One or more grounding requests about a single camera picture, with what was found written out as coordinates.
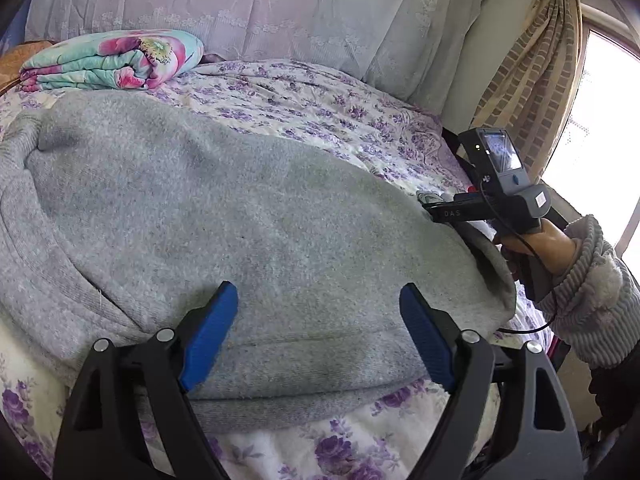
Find folded colourful floral blanket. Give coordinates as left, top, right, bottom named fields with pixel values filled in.
left=20, top=29, right=204, bottom=92

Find purple floral bedsheet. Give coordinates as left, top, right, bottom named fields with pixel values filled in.
left=0, top=58, right=557, bottom=480

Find grey fleece pants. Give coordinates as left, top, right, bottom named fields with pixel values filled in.
left=1, top=91, right=515, bottom=432

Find orange brown pillow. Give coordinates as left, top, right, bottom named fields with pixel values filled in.
left=0, top=41, right=52, bottom=94

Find large lavender lace pillow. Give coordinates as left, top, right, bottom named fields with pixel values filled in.
left=26, top=0, right=483, bottom=112

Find beige brick pattern curtain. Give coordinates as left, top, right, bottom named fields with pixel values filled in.
left=471, top=0, right=582, bottom=181

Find right hand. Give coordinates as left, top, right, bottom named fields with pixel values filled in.
left=492, top=219, right=579, bottom=281

